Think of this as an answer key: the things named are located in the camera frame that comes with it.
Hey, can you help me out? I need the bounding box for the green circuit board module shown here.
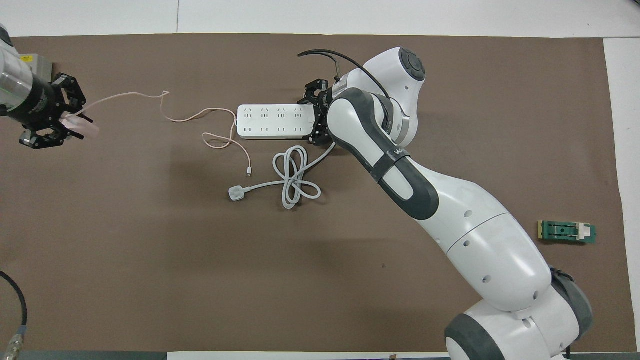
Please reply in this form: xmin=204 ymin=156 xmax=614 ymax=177
xmin=537 ymin=220 xmax=597 ymax=245

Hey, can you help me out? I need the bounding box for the pink charging cable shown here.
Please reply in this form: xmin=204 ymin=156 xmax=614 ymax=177
xmin=80 ymin=90 xmax=253 ymax=177

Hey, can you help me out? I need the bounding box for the brown table mat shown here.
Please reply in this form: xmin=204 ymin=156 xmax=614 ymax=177
xmin=0 ymin=33 xmax=638 ymax=353

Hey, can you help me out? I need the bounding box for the white power strip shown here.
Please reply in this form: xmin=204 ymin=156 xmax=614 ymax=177
xmin=236 ymin=104 xmax=319 ymax=140

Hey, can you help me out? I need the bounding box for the pink wall charger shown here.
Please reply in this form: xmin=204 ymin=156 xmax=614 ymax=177
xmin=60 ymin=114 xmax=100 ymax=140

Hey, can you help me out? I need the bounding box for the grey on-off switch box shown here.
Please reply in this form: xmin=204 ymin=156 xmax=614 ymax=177
xmin=19 ymin=54 xmax=54 ymax=82

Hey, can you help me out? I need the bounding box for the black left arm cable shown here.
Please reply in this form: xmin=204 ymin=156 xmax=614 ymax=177
xmin=0 ymin=270 xmax=29 ymax=360

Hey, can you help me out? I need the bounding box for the white power cord with plug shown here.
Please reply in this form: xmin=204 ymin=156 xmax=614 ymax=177
xmin=228 ymin=142 xmax=337 ymax=210

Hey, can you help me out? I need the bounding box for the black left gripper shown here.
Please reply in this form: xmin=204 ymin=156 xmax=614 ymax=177
xmin=19 ymin=73 xmax=94 ymax=150

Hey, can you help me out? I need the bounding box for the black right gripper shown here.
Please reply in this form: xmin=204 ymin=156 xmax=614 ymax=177
xmin=303 ymin=78 xmax=336 ymax=147

